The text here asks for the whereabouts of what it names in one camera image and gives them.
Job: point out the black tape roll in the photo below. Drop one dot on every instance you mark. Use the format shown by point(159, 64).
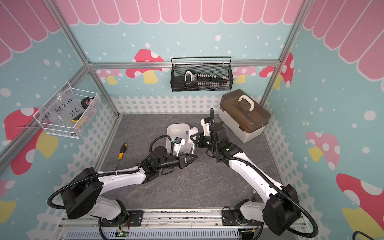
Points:
point(86, 102)

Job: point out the white plastic tray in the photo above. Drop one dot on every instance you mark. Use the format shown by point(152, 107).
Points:
point(178, 130)

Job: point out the yellow black screwdriver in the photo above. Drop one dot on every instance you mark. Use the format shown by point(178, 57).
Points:
point(121, 154)

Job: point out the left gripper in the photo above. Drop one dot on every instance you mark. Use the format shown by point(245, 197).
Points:
point(189, 162)

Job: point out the socket set in basket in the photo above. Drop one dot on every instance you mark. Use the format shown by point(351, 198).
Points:
point(204, 82)

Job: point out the brown lid storage box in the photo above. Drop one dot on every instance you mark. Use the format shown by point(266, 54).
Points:
point(243, 115)

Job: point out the clear labelled plastic bag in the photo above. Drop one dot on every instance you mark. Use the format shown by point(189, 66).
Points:
point(62, 109)

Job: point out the white wire wall basket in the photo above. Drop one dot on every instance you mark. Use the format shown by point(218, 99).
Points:
point(63, 131)

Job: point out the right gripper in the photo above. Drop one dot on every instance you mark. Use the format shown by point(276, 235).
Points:
point(199, 139)

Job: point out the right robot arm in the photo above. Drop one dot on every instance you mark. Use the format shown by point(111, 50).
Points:
point(280, 206)

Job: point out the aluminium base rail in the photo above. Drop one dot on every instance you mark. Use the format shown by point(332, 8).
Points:
point(166, 224)

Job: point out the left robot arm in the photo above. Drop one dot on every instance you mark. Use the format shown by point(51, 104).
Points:
point(83, 195)

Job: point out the black wire wall basket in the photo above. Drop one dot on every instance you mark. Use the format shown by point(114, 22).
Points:
point(219, 66)

